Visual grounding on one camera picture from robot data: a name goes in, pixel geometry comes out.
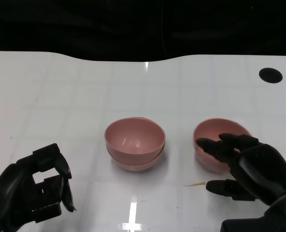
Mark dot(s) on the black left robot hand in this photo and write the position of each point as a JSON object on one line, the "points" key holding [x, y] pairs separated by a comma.
{"points": [[12, 193]]}

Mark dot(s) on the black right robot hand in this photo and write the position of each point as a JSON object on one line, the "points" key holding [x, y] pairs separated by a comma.
{"points": [[261, 169]]}

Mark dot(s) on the pink plastic bowl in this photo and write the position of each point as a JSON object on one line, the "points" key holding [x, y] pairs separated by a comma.
{"points": [[133, 135], [138, 166], [213, 128]]}

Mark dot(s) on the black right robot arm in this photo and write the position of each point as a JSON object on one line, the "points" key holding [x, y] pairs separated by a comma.
{"points": [[266, 222]]}

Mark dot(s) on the thin orange sliver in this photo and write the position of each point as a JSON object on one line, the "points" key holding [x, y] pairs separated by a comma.
{"points": [[195, 184]]}

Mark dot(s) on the black round table grommet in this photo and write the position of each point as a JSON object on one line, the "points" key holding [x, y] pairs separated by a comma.
{"points": [[270, 75]]}

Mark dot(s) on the black backdrop cloth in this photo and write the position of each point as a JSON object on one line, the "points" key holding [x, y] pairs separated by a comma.
{"points": [[109, 24]]}

